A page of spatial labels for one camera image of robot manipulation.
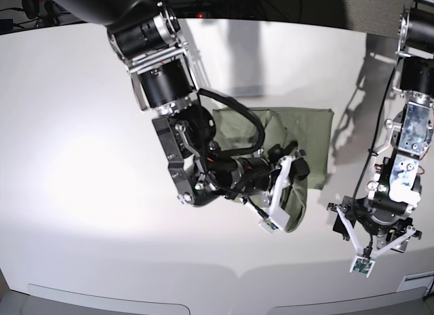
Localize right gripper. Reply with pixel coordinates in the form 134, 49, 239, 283
216, 141, 309, 201

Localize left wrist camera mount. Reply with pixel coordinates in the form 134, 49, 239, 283
328, 203, 422, 278

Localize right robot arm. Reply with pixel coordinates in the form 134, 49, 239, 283
54, 0, 310, 207

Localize black power adapter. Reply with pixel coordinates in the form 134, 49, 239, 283
0, 18, 14, 32

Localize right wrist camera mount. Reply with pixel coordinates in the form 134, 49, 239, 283
239, 150, 308, 234

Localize black aluminium frame rail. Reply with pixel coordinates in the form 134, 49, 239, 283
166, 0, 347, 26

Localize green T-shirt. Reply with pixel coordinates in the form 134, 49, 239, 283
212, 106, 335, 234

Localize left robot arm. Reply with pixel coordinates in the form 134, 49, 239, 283
328, 0, 433, 259

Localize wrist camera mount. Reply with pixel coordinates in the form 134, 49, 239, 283
239, 150, 308, 234
328, 203, 422, 278

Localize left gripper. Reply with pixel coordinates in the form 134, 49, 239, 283
332, 196, 416, 253

